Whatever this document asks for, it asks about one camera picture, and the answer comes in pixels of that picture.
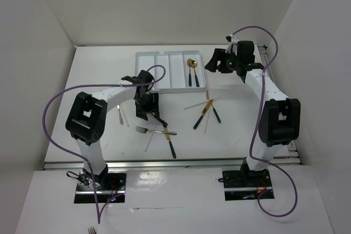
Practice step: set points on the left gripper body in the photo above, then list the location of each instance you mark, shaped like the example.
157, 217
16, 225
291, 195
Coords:
145, 103

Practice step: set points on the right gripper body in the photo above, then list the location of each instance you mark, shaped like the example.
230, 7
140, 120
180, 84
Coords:
228, 61

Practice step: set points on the gold fork green handle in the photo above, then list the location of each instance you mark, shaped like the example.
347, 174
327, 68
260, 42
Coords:
214, 110
160, 120

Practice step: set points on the gold spoon green handle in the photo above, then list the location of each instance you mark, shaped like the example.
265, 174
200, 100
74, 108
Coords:
193, 66
189, 63

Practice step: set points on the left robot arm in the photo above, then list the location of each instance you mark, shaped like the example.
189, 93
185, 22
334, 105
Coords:
87, 118

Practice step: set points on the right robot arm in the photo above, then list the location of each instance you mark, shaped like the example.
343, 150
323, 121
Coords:
278, 116

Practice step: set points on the silver fork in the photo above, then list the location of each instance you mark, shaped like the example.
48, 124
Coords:
120, 115
146, 130

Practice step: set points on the white cutlery tray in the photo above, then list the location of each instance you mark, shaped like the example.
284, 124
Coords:
171, 66

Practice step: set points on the copper fork tines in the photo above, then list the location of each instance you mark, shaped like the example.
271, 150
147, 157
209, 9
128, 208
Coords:
92, 230

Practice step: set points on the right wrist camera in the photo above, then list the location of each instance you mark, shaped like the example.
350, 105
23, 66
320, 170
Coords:
232, 40

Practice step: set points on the gold knife green handle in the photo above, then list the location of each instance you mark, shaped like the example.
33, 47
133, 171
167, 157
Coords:
170, 143
202, 114

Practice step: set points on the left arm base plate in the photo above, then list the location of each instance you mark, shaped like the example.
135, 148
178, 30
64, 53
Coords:
112, 190

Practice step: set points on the aluminium rail frame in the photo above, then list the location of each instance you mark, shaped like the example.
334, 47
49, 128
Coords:
212, 143

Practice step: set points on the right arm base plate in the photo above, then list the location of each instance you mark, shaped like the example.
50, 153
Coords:
239, 188

